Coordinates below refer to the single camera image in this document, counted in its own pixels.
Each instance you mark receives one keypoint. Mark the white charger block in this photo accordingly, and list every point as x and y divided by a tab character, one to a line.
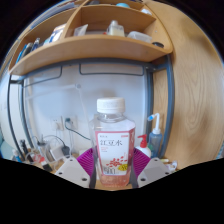
56	152

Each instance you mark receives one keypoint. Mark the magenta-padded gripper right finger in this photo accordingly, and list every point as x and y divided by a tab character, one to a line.
153	171

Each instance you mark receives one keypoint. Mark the wooden shelf unit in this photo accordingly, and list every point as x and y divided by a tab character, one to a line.
100	46

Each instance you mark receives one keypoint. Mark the grey metal desk frame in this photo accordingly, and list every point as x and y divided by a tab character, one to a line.
170	110

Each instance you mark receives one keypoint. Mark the pink drink bottle white cap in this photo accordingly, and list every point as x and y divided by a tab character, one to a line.
111	146

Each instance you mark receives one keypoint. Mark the white wall socket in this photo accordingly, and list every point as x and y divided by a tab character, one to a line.
57	124
71	122

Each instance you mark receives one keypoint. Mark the black charger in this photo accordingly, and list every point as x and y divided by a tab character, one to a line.
65	150

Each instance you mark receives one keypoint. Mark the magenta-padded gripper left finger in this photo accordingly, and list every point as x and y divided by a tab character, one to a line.
70	170

